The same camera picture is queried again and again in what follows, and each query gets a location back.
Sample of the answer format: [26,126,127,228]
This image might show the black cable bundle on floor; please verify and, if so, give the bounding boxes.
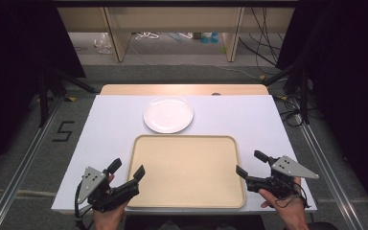
[275,95,305,127]

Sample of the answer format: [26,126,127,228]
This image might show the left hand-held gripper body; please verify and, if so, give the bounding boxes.
[77,166,141,214]

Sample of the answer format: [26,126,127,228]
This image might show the thin black right gripper cable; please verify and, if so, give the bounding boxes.
[273,186,311,209]

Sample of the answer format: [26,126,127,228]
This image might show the coiled white cable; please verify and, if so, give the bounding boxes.
[134,31,160,41]

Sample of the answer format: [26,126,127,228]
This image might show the white table cover board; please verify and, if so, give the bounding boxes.
[50,94,318,213]

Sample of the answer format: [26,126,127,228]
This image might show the long wooden bench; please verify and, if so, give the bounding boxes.
[57,5,297,64]

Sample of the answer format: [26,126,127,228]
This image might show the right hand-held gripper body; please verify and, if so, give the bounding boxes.
[245,154,320,200]

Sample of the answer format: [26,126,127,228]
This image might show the person's right hand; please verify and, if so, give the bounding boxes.
[258,176,310,230]

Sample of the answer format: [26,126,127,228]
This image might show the beige plastic tray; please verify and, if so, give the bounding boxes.
[126,134,247,210]

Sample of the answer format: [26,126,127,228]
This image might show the black curtain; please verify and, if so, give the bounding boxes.
[0,0,87,185]
[275,0,368,224]

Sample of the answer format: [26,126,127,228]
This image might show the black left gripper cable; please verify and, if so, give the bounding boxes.
[73,181,92,230]

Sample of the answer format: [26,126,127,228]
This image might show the person's left hand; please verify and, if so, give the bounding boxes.
[92,173,129,230]

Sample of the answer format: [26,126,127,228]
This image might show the clear plastic bag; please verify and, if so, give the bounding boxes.
[92,32,113,56]

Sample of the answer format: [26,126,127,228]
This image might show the light wooden table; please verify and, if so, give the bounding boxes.
[99,83,270,97]

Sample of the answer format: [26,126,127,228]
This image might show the black metal stand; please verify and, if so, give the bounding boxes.
[36,61,98,129]
[262,58,311,125]

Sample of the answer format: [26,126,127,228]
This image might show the thin white floor cable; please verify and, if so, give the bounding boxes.
[213,64,261,81]

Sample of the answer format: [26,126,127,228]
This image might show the white round plate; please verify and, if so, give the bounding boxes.
[143,95,195,135]

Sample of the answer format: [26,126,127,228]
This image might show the metal floor rail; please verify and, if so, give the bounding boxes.
[0,95,64,230]
[294,113,367,230]

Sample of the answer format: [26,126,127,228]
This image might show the hanging black cables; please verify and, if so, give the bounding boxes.
[238,7,286,77]

